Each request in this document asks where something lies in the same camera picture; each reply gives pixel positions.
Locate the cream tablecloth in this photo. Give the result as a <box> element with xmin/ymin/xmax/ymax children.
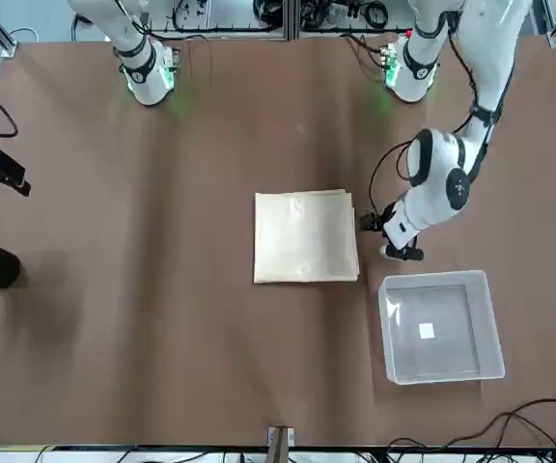
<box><xmin>252</xmin><ymin>188</ymin><xmax>360</xmax><ymax>286</ymax></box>

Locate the clear plastic box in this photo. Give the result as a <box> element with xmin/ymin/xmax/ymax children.
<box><xmin>377</xmin><ymin>269</ymin><xmax>507</xmax><ymax>386</ymax></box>

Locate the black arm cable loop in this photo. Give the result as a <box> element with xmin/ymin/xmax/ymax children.
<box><xmin>367</xmin><ymin>139</ymin><xmax>417</xmax><ymax>218</ymax></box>

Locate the thin black cable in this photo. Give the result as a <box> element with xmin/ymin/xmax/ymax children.
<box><xmin>386</xmin><ymin>433</ymin><xmax>556</xmax><ymax>463</ymax></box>

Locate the long black cable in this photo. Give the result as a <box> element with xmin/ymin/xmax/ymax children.
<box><xmin>478</xmin><ymin>397</ymin><xmax>556</xmax><ymax>448</ymax></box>

